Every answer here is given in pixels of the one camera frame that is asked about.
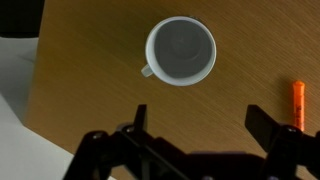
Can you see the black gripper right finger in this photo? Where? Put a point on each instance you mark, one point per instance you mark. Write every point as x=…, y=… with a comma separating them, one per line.
x=283, y=146

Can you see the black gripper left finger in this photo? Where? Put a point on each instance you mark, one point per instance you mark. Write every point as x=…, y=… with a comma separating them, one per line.
x=138, y=146

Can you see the white ceramic cup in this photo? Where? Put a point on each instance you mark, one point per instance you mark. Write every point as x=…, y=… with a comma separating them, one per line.
x=181, y=50

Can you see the orange marker pen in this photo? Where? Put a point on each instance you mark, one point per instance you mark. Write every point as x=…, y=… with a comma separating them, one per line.
x=298, y=103

